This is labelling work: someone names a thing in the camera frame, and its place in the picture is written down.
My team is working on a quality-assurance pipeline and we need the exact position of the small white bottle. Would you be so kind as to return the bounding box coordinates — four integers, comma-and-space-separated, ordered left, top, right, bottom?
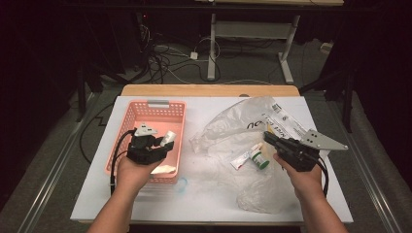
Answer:
159, 129, 178, 148

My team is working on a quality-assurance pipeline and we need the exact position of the white ointment tube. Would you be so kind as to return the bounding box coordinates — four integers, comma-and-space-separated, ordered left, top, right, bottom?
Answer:
229, 150, 256, 171

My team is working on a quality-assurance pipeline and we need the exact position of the white table cover sheet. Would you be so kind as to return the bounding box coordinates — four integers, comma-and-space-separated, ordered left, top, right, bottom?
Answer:
70, 95, 354, 224

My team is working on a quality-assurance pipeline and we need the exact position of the white metal desk frame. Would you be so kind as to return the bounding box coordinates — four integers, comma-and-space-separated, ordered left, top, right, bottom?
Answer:
193, 0, 345, 84

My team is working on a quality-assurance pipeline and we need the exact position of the black floor cable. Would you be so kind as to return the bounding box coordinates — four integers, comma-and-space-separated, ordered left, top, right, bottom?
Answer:
79, 102, 115, 165

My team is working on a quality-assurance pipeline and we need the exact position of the tangle of floor cables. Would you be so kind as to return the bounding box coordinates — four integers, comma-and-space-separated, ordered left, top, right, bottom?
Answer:
137, 23, 222, 85

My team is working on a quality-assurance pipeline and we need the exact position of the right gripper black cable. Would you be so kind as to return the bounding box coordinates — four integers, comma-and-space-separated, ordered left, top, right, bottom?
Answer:
318, 157, 330, 199

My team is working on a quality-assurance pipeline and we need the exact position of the black metal stand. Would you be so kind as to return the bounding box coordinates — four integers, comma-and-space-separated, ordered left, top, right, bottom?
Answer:
299, 69, 355, 134

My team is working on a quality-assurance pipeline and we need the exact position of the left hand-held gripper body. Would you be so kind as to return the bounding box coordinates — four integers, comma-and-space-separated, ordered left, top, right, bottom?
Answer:
125, 122, 170, 166

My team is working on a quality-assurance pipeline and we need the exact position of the person's left hand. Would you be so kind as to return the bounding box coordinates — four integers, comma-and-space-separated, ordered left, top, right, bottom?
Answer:
115, 156, 157, 196

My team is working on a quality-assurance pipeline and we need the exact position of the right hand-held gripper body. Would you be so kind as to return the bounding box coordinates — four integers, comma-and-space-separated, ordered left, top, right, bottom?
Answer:
274, 128, 350, 173

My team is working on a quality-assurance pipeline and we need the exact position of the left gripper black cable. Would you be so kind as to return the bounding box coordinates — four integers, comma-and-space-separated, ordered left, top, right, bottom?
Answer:
109, 128, 138, 196

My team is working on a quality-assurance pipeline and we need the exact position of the flat white packet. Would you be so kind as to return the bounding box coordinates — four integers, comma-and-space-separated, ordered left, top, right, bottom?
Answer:
150, 164, 178, 176

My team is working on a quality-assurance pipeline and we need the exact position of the pink plastic basket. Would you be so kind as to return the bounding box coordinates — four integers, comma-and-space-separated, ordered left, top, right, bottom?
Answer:
104, 99, 188, 184

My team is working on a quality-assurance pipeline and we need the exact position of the clear plastic bag smiley print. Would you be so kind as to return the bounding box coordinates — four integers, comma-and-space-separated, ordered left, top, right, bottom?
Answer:
189, 95, 332, 216

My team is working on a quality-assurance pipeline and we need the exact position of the person's right hand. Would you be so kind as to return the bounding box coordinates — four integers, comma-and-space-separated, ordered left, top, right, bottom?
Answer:
272, 152, 326, 201

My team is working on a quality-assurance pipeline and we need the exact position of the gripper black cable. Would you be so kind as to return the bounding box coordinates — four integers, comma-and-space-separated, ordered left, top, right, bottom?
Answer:
318, 157, 330, 199
109, 128, 138, 196

